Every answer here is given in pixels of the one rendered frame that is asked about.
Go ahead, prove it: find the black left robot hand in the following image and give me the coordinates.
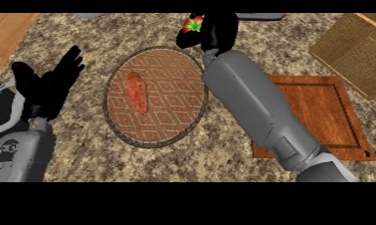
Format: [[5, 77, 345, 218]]
[[10, 45, 87, 121]]

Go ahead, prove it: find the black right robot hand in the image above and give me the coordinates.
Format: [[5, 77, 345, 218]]
[[175, 12, 240, 55]]

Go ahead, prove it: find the red tomato with green stem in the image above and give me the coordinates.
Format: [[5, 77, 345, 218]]
[[181, 15, 205, 34]]

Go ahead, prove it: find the pale wooden board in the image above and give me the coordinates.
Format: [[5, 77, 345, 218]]
[[0, 12, 41, 70]]

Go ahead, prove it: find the tan wicker basket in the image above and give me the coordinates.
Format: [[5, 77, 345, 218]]
[[306, 12, 376, 101]]

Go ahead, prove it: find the brown wooden cutting board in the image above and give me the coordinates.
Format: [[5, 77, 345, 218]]
[[250, 75, 376, 162]]

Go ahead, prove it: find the grey flat object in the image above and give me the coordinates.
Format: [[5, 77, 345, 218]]
[[233, 12, 287, 22], [72, 12, 106, 20]]

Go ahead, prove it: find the red sweet potato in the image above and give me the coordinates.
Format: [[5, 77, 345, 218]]
[[125, 71, 150, 115]]

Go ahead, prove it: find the round patterned brown placemat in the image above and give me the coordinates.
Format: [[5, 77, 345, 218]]
[[104, 46, 209, 149]]

